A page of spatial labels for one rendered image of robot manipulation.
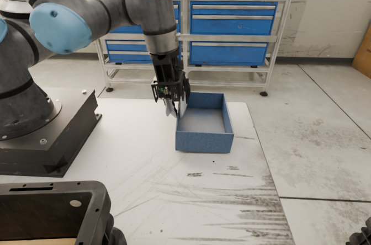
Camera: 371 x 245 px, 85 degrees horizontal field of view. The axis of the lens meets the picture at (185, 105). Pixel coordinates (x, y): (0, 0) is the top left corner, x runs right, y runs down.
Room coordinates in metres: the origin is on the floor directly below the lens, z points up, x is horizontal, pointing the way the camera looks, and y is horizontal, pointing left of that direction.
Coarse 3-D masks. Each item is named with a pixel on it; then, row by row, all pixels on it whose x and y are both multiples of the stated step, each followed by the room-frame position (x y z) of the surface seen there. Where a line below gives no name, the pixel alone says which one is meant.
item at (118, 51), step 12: (180, 12) 1.88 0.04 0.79; (180, 24) 1.88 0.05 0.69; (108, 48) 1.92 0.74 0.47; (120, 48) 1.91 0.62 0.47; (132, 48) 1.90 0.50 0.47; (144, 48) 1.90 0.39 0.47; (180, 48) 1.88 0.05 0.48; (120, 60) 1.91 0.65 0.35; (132, 60) 1.91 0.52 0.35; (144, 60) 1.90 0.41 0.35
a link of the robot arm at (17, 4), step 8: (8, 0) 0.50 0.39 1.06; (16, 0) 0.50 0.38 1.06; (24, 0) 0.51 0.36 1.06; (0, 8) 0.50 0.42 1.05; (8, 8) 0.49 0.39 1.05; (16, 8) 0.49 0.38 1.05; (24, 8) 0.50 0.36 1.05; (32, 8) 0.51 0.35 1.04; (8, 16) 0.49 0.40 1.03; (16, 16) 0.49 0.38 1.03; (24, 16) 0.49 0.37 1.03; (24, 24) 0.49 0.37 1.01; (32, 32) 0.49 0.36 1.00; (40, 48) 0.49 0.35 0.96; (40, 56) 0.48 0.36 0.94; (48, 56) 0.52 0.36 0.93
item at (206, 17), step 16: (192, 16) 1.86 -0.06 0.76; (208, 16) 1.85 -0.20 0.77; (224, 16) 1.85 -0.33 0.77; (240, 16) 1.84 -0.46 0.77; (256, 16) 1.83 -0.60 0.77; (272, 16) 1.83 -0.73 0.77; (192, 32) 1.87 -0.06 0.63; (208, 32) 1.86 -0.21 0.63; (224, 32) 1.86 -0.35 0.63; (240, 32) 1.85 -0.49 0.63; (256, 32) 1.84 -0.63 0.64; (192, 48) 1.87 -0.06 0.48; (208, 48) 1.86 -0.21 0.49; (224, 48) 1.85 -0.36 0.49; (240, 48) 1.85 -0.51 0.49; (256, 48) 1.84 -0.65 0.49; (192, 64) 1.87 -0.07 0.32; (208, 64) 1.87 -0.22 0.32; (224, 64) 1.86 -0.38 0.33; (240, 64) 1.85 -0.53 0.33; (256, 64) 1.84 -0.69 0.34
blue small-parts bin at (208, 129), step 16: (192, 96) 0.58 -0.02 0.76; (208, 96) 0.57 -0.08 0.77; (224, 96) 0.56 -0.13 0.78; (192, 112) 0.55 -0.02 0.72; (208, 112) 0.55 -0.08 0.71; (224, 112) 0.51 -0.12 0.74; (176, 128) 0.39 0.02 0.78; (192, 128) 0.47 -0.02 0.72; (208, 128) 0.47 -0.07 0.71; (224, 128) 0.47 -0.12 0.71; (176, 144) 0.38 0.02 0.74; (192, 144) 0.38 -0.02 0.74; (208, 144) 0.38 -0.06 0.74; (224, 144) 0.38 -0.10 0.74
